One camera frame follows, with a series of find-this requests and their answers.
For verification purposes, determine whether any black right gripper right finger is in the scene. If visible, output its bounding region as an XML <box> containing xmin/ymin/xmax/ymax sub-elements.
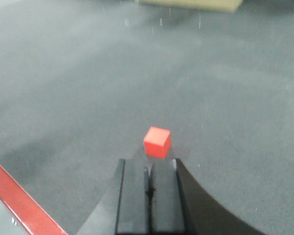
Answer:
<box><xmin>150</xmin><ymin>159</ymin><xmax>262</xmax><ymax>235</ymax></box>

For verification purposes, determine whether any red magnetic cube block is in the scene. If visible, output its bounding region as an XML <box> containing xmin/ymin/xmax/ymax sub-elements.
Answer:
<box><xmin>143</xmin><ymin>126</ymin><xmax>171</xmax><ymax>159</ymax></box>

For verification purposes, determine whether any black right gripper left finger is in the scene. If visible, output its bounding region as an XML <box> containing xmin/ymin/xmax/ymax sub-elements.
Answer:
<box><xmin>77</xmin><ymin>159</ymin><xmax>149</xmax><ymax>235</ymax></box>

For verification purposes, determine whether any black fabric table mat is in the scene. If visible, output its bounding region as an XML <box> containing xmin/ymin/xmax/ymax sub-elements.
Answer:
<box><xmin>0</xmin><ymin>0</ymin><xmax>294</xmax><ymax>235</ymax></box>

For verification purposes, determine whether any red table edge strip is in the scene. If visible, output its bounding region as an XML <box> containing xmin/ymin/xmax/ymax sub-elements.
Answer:
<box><xmin>0</xmin><ymin>165</ymin><xmax>66</xmax><ymax>235</ymax></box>

